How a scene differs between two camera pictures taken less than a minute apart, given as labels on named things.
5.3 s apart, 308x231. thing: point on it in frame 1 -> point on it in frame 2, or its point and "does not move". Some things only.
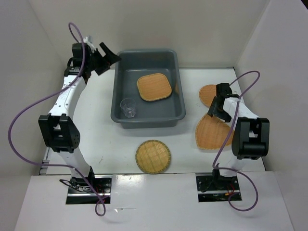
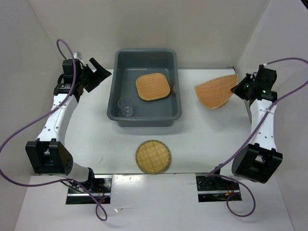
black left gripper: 109,57 -> 100,74
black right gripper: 213,109 -> 237,89
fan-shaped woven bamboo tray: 211,133 -> 213,93
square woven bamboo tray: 154,86 does not move
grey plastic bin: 162,113 does not move
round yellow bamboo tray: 153,157 does not move
